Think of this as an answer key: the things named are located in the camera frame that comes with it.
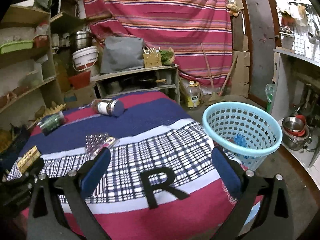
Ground blue plastic bag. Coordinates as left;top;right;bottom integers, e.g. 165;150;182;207
233;133;248;148

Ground grey low shelf unit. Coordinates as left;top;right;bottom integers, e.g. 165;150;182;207
94;64;181;104

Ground white plastic bucket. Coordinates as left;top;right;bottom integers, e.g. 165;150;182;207
72;46;99;72

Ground yellow red medicine box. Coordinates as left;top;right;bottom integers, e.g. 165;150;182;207
17;146;41;174

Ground broom with wooden handle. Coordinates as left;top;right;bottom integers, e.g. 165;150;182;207
199;42;238;103

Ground wooden wall shelving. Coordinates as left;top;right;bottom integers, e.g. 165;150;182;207
1;0;84;126

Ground light blue plastic basket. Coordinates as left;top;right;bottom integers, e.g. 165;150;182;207
202;101;283;171

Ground striped plaid tablecloth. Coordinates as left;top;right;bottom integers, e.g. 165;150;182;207
18;92;236;239

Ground green leafy vegetables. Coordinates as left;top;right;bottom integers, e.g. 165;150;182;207
160;47;175;66

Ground red striped curtain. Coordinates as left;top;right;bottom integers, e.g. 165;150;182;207
83;0;232;87

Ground steel pot on shelf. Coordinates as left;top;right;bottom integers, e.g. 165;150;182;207
69;30;93;51

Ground green plastic tray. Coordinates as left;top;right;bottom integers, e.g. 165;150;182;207
0;40;33;54

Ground grey cushion bag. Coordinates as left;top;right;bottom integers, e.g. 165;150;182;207
100;36;145;74

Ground yellow-label oil bottle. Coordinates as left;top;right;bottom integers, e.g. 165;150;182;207
186;81;201;108

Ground stacked steel pots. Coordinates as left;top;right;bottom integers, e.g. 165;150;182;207
281;114;312;151

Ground red plastic basin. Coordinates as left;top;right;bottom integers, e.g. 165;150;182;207
68;71;91;89

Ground cardboard box on floor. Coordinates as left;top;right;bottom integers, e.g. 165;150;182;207
64;85;96;109

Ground yellow utensil holder box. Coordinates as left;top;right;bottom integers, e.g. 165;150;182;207
143;46;162;68

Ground white-label spice jar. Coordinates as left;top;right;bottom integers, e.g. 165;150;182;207
91;99;125;117

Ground pill blister pack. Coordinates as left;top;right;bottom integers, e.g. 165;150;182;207
85;133;119;157

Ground white kitchen counter cabinet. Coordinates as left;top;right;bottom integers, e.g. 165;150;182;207
271;47;319;185

